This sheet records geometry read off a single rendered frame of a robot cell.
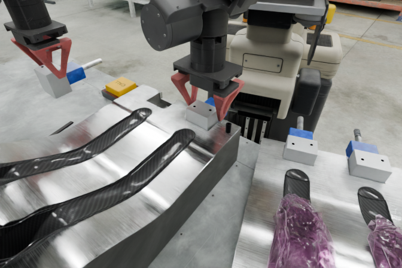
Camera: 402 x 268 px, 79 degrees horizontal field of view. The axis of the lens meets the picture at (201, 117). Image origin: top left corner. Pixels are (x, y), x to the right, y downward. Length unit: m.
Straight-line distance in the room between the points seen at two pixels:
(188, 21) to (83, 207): 0.26
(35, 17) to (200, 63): 0.29
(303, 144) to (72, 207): 0.36
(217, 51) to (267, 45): 0.44
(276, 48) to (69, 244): 0.69
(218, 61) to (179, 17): 0.11
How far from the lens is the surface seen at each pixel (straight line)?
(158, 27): 0.32
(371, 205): 0.47
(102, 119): 0.51
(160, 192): 0.37
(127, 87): 0.69
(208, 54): 0.37
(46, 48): 0.51
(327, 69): 1.09
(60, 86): 0.57
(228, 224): 0.43
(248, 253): 0.31
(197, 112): 0.44
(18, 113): 0.78
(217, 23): 0.36
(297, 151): 0.45
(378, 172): 0.48
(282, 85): 0.79
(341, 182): 0.47
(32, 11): 0.52
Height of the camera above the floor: 1.18
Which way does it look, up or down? 38 degrees down
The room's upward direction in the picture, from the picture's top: straight up
